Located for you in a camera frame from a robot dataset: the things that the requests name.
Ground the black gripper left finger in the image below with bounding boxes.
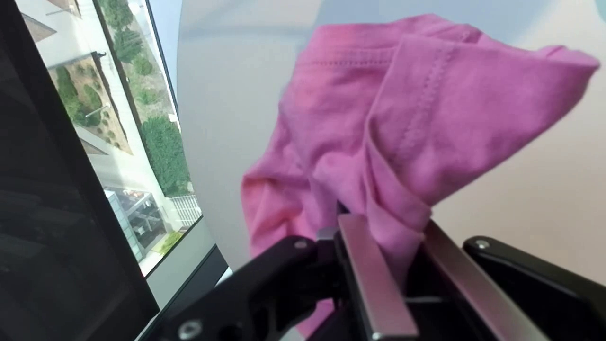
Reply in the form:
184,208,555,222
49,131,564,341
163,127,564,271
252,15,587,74
134,212,422,341

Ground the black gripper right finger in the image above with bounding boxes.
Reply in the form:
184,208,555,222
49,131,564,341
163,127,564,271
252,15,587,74
420,218,606,341

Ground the dark window roller shade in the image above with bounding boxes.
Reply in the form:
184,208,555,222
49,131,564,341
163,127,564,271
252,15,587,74
0,0,159,341

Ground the pink shirt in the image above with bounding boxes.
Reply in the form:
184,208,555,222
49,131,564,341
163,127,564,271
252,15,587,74
240,13,602,337

